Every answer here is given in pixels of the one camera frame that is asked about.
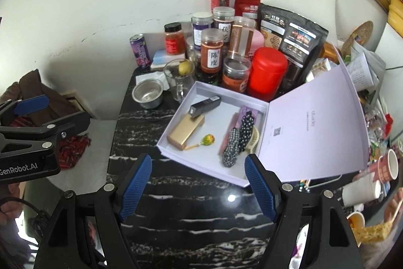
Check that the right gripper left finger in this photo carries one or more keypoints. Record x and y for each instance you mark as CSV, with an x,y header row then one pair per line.
x,y
85,231

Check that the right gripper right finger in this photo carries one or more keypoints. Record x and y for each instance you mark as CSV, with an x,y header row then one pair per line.
x,y
330,240

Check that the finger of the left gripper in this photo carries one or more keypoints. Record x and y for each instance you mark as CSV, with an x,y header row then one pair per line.
x,y
24,107
18,141

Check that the gold rectangular box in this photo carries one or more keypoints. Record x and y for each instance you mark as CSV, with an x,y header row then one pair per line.
x,y
181,133

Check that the cream hair claw clip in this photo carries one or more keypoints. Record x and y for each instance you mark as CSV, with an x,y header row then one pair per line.
x,y
253,141

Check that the black barcode box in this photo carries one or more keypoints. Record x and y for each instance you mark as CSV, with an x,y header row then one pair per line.
x,y
204,106

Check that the black polka dot scrunchie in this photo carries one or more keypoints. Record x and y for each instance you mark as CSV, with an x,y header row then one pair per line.
x,y
238,139

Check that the purple small box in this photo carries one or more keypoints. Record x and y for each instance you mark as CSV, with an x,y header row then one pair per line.
x,y
246,116

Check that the pink lip gloss stick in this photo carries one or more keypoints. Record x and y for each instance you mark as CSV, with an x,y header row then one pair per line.
x,y
232,124

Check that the red plaid blanket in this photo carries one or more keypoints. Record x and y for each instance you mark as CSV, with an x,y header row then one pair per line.
x,y
71,150

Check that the brown cloth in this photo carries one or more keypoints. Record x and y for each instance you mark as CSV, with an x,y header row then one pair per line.
x,y
30,86

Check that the metal bowl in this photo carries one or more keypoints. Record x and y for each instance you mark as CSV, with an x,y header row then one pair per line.
x,y
148,93

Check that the paper cup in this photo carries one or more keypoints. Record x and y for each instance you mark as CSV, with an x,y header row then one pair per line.
x,y
388,167

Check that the white paper napkin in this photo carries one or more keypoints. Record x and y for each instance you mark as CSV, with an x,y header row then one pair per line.
x,y
157,75

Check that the purple drink can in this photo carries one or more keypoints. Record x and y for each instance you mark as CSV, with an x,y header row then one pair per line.
x,y
140,51

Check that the white open gift box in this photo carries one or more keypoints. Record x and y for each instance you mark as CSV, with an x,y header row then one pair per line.
x,y
315,131

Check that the blue sponge box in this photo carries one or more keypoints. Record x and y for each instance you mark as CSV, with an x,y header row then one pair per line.
x,y
161,58

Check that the lollipop candy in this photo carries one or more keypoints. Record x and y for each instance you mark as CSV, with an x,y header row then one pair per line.
x,y
207,140

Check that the glass mug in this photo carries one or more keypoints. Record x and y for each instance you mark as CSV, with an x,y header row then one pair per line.
x,y
179,86

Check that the yellow-green fruit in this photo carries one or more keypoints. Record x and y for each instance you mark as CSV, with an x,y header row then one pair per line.
x,y
185,68

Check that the red jar black lid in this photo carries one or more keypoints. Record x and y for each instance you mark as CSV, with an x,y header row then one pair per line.
x,y
174,39

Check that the orange peel labelled jar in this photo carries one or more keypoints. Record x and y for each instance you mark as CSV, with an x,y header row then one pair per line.
x,y
211,49

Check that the purple label jar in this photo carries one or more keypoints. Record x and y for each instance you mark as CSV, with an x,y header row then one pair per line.
x,y
200,21

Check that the short orange jar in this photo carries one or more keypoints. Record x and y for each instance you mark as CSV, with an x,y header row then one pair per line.
x,y
236,71

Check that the red plastic canister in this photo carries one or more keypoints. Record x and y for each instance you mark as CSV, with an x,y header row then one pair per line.
x,y
268,68

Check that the white label dark jar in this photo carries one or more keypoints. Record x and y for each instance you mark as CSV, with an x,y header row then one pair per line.
x,y
223,18

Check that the brown label tall jar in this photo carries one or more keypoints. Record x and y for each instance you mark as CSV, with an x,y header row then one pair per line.
x,y
242,30

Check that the black snack bag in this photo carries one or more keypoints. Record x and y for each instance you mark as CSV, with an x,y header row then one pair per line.
x,y
299,39

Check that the red snack bag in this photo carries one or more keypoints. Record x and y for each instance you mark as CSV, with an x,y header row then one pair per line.
x,y
246,8

